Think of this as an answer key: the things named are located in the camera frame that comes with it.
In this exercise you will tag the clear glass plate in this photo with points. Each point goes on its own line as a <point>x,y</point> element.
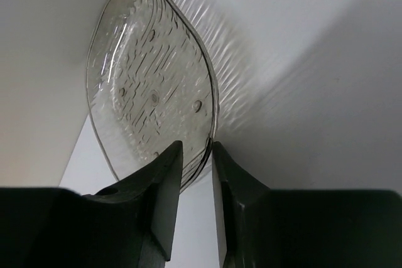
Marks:
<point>150,82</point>

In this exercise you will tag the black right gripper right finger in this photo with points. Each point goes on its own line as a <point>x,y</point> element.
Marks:
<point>262,227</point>

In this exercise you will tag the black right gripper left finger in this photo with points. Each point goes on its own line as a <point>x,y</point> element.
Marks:
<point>128,224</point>

